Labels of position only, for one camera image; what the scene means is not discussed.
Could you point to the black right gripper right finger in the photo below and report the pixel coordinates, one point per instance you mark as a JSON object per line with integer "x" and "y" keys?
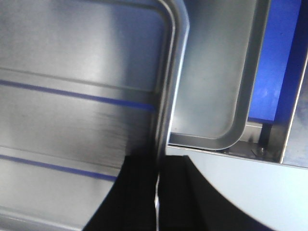
{"x": 188, "y": 202}

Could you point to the blue bin middle right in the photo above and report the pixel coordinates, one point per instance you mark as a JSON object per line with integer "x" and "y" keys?
{"x": 280, "y": 30}

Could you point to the small silver ribbed tray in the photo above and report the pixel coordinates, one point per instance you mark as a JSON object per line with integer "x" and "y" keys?
{"x": 83, "y": 84}

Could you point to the large grey tray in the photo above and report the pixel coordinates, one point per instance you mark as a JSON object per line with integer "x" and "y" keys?
{"x": 218, "y": 72}

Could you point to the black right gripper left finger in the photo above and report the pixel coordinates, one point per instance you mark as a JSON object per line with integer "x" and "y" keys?
{"x": 129, "y": 206}

